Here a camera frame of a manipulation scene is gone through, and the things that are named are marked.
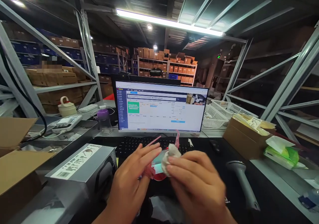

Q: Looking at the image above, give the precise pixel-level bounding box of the green and white tissue pack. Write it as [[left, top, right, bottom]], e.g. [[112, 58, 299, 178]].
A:
[[263, 135, 309, 170]]

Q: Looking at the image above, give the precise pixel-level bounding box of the white shelf of brown cartons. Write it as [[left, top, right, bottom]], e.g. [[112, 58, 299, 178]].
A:
[[133, 47, 199, 87]]

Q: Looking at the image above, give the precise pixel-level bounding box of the grey metal shelving frame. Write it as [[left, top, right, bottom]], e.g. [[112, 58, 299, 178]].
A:
[[225, 25, 319, 145]]

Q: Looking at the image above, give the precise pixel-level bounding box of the white plastic bag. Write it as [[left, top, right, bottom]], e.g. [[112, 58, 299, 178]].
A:
[[148, 194, 180, 224]]

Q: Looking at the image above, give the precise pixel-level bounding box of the small open cardboard box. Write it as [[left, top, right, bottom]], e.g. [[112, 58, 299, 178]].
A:
[[0, 117, 38, 158]]

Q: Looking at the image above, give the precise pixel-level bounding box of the grey metal shelving with cartons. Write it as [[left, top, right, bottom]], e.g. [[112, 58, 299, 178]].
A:
[[0, 0, 101, 118]]

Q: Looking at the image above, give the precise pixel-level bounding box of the black keyboard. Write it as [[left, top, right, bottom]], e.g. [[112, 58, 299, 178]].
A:
[[119, 136, 190, 160]]

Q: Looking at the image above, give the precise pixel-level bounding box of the white cloth wad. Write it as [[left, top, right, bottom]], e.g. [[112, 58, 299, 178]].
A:
[[161, 144, 182, 178]]

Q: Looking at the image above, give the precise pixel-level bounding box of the black computer mouse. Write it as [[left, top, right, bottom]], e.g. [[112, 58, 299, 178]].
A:
[[209, 139, 221, 154]]

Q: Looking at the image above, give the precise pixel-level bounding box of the white plastic mesh basket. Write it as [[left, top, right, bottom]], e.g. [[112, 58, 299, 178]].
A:
[[211, 99, 259, 118], [201, 104, 230, 129]]

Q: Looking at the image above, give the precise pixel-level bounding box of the white flat router box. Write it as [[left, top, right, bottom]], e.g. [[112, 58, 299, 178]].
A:
[[78, 104, 98, 113]]

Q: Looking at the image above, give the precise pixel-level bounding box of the grey barcode scanner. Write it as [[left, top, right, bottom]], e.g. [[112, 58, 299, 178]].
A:
[[225, 160, 261, 211]]

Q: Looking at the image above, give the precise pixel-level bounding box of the clear bottle with purple lid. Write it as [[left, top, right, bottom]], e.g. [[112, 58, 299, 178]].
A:
[[96, 109, 113, 136]]

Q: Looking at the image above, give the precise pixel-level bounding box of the cardboard box of tan envelopes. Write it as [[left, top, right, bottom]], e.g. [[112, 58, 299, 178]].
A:
[[222, 113, 277, 160]]

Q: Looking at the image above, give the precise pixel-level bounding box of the large open cardboard box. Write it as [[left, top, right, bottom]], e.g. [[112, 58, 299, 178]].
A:
[[0, 150, 57, 221]]

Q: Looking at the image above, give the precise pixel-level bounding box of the white-framed computer monitor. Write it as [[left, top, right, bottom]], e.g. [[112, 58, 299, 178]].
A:
[[115, 81, 210, 136]]

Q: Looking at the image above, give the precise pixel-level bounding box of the person's left hand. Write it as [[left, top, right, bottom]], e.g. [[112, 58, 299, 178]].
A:
[[112, 143, 163, 206]]

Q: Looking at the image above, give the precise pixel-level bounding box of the white power strip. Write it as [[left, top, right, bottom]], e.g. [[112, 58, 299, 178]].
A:
[[46, 114, 83, 135]]

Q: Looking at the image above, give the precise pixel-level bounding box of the long ceiling light tube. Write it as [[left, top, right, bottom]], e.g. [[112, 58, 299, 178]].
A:
[[115, 8, 226, 37]]

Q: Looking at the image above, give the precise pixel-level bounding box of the red translucent plastic pouch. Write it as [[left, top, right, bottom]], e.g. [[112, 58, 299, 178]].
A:
[[139, 129, 181, 183]]

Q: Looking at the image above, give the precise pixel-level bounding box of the shelf of blue bins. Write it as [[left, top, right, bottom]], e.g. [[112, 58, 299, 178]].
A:
[[91, 42, 131, 76]]

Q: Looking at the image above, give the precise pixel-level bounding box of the person's right hand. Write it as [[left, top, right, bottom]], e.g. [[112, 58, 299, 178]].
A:
[[166, 150, 228, 210]]

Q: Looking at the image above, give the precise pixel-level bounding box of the grey labelled product box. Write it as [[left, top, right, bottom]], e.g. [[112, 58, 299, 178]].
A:
[[44, 143, 118, 202]]

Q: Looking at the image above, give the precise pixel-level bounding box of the cream pot with handle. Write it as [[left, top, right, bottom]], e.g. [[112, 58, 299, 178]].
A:
[[57, 96, 77, 118]]

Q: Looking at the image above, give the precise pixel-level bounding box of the black desk mat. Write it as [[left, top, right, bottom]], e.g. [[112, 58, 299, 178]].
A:
[[91, 135, 307, 224]]

